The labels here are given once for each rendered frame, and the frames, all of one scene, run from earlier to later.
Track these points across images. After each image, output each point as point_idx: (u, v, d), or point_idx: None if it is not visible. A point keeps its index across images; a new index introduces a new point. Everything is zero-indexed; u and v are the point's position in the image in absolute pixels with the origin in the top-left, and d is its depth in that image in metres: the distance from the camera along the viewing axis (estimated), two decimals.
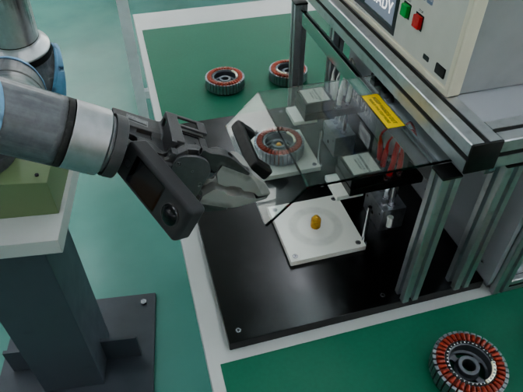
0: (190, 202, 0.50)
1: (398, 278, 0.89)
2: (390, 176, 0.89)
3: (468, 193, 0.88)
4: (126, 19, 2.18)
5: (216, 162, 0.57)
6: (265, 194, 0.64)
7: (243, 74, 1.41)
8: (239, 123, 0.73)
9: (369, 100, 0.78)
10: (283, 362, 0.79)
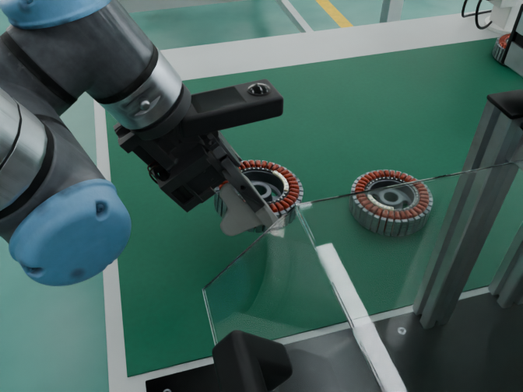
0: None
1: None
2: None
3: None
4: None
5: None
6: None
7: (299, 182, 0.64)
8: (239, 349, 0.21)
9: None
10: None
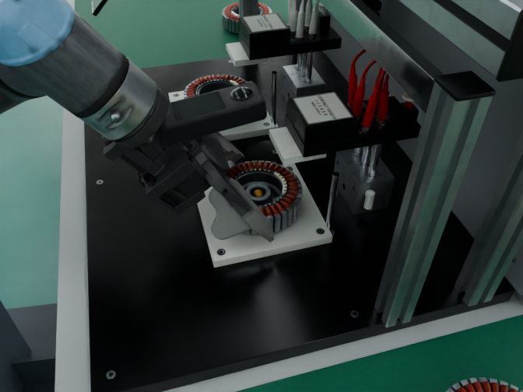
0: None
1: (380, 287, 0.56)
2: (368, 127, 0.57)
3: (492, 152, 0.56)
4: None
5: None
6: (243, 162, 0.68)
7: (300, 183, 0.63)
8: None
9: None
10: None
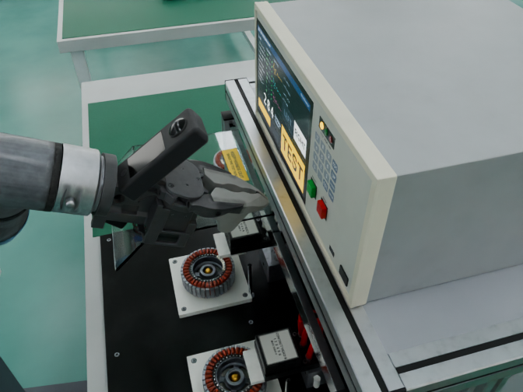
0: (185, 117, 0.55)
1: None
2: (310, 358, 0.83)
3: None
4: (84, 75, 2.09)
5: (196, 165, 0.61)
6: (265, 198, 0.64)
7: None
8: None
9: (226, 155, 0.89)
10: None
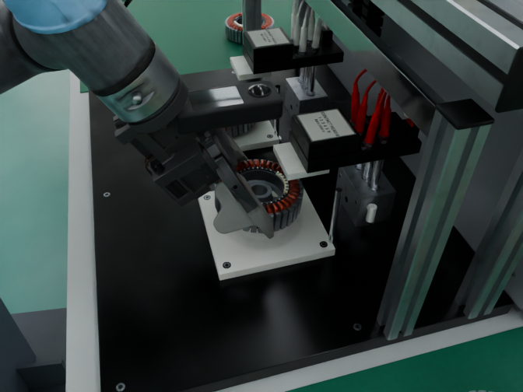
0: None
1: (382, 300, 0.58)
2: (370, 144, 0.58)
3: (491, 169, 0.57)
4: None
5: None
6: None
7: (301, 184, 0.63)
8: None
9: None
10: None
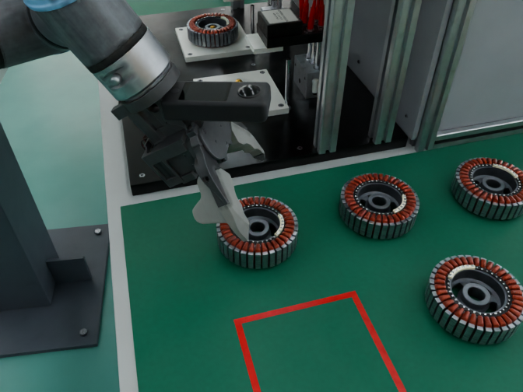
0: (259, 87, 0.54)
1: None
2: (310, 29, 0.85)
3: None
4: None
5: None
6: (264, 159, 0.68)
7: (296, 231, 0.66)
8: None
9: None
10: (187, 204, 0.75)
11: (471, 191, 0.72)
